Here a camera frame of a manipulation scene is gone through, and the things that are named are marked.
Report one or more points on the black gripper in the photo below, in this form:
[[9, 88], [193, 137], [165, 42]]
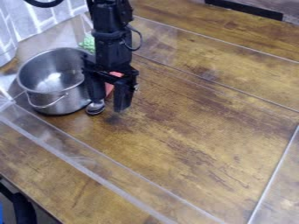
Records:
[[112, 57]]

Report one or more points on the silver metal pot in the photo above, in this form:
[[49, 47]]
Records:
[[53, 82]]

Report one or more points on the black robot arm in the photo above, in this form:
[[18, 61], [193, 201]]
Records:
[[110, 15]]

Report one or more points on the black bar at back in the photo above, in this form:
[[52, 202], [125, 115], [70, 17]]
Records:
[[247, 9]]

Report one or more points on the black table leg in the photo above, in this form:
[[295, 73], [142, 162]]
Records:
[[22, 207]]

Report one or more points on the red handled metal spoon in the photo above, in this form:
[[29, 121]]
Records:
[[96, 107]]

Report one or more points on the clear acrylic tray wall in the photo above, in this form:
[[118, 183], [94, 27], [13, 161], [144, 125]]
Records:
[[201, 153]]

